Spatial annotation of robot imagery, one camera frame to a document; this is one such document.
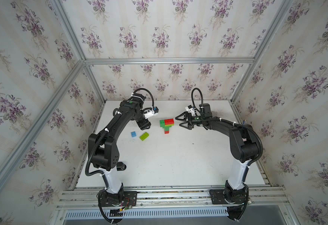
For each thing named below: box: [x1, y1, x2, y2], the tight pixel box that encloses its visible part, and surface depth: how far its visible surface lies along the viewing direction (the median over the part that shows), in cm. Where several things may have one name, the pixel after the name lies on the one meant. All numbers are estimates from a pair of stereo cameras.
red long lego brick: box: [164, 118, 175, 126], surface depth 92 cm
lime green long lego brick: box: [139, 131, 150, 142], surface depth 98 cm
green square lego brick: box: [159, 119, 165, 128], surface depth 92 cm
